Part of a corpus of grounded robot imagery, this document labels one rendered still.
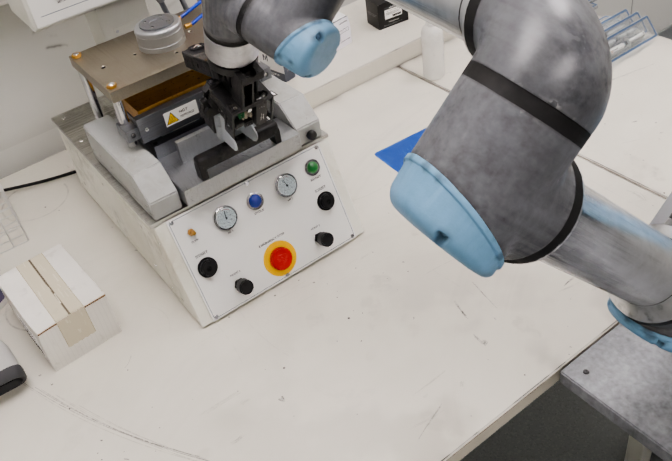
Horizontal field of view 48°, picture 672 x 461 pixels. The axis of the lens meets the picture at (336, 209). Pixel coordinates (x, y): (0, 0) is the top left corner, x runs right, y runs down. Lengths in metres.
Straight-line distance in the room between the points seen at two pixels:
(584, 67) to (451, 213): 0.15
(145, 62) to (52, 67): 0.54
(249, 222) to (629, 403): 0.64
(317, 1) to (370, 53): 0.94
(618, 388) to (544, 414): 0.90
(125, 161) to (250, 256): 0.25
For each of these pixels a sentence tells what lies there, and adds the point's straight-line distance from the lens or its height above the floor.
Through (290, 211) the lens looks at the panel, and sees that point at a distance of 1.30.
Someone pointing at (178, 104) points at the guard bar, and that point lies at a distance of 1.26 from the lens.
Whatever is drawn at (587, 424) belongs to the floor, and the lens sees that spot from 2.03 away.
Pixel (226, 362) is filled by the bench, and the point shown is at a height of 0.75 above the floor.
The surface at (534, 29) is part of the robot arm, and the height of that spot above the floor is 1.38.
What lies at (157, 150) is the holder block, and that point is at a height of 0.99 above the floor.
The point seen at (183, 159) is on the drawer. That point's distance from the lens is 1.26.
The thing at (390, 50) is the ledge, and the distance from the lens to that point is 1.86.
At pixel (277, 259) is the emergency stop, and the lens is 1.29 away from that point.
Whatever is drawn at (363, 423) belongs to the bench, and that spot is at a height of 0.75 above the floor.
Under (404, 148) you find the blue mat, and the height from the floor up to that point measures 0.75.
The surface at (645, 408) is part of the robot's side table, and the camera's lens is 1.14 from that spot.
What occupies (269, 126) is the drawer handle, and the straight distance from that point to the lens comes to 1.23.
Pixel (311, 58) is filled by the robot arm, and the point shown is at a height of 1.23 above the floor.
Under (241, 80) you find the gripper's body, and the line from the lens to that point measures 1.04.
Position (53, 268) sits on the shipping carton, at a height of 0.84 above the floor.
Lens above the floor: 1.65
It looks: 39 degrees down
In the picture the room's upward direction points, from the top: 9 degrees counter-clockwise
